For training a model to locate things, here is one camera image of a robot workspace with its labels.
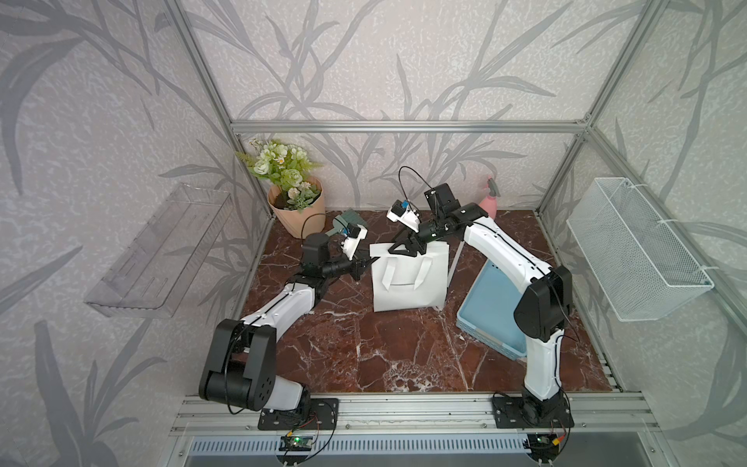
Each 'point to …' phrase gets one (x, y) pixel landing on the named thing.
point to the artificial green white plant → (287, 163)
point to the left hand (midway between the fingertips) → (377, 255)
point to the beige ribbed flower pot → (304, 222)
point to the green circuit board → (297, 443)
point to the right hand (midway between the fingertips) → (392, 243)
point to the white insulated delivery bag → (408, 281)
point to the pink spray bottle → (489, 203)
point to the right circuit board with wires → (544, 443)
